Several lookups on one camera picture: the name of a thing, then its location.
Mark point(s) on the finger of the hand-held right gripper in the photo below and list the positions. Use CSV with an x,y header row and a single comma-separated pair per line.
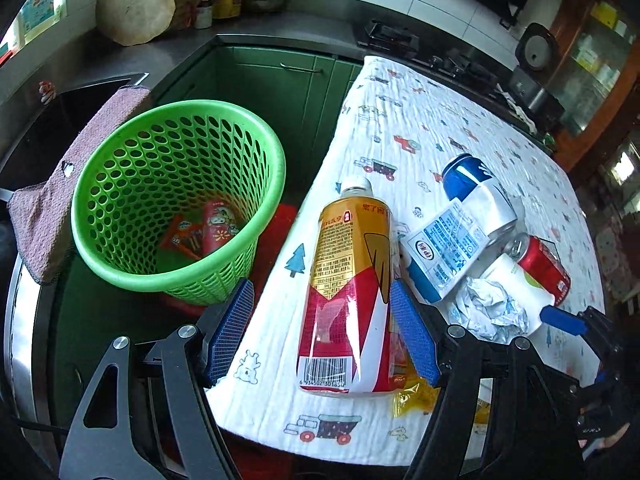
x,y
562,318

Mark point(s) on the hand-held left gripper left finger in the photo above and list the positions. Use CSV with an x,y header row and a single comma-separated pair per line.
x,y
230,330

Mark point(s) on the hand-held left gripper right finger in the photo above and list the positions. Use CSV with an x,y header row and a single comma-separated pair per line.
x,y
412,330

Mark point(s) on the red drink can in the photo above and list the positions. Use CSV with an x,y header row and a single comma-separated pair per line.
x,y
545,270

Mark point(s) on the white paper cup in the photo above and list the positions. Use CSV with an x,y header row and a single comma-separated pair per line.
x,y
525,280

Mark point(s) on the yellow plastic wrapper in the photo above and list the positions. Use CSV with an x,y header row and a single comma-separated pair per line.
x,y
412,400

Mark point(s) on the white paper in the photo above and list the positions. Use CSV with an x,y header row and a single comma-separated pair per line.
x,y
492,310

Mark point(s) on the white blue carton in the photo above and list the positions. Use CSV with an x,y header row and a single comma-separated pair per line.
x,y
442,250

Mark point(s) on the yellow red drink bottle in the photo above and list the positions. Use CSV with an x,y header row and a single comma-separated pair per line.
x,y
345,260

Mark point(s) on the blue white crushed can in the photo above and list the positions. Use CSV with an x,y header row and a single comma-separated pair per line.
x,y
480,185

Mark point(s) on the green plastic basket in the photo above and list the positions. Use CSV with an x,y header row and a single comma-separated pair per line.
x,y
125,160

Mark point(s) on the person's right hand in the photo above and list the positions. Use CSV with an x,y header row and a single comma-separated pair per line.
x,y
609,441

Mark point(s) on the orange snack packet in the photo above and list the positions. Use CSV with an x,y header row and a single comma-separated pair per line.
x,y
182,237

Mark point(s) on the red packets in basket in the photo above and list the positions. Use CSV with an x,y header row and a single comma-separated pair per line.
x,y
219,225

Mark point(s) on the red plastic stool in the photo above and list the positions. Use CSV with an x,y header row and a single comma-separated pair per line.
x,y
280,230

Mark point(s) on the white rag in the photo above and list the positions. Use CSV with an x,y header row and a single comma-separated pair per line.
x,y
520,110

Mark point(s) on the pink towel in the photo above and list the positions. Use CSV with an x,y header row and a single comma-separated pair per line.
x,y
40,220

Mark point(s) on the printed white tablecloth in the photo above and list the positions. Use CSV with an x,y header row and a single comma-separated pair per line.
x,y
400,110

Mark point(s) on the green kitchen cabinet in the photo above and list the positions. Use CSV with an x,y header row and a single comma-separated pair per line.
x,y
280,90

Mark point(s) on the wooden glass cabinet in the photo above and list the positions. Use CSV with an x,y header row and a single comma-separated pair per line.
x,y
590,60

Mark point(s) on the black rice cooker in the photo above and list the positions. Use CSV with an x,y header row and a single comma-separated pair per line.
x,y
535,50

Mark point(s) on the steel sink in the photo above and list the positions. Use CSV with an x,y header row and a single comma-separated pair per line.
x,y
65,110

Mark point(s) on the black gas stove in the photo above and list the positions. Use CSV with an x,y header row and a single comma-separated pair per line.
x,y
390,37

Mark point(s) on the small red figurine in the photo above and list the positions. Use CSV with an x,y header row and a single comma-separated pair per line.
x,y
45,91

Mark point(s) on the white jar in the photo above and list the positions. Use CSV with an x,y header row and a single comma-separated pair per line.
x,y
203,16

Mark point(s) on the round wooden chopping block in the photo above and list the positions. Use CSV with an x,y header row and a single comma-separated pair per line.
x,y
135,5

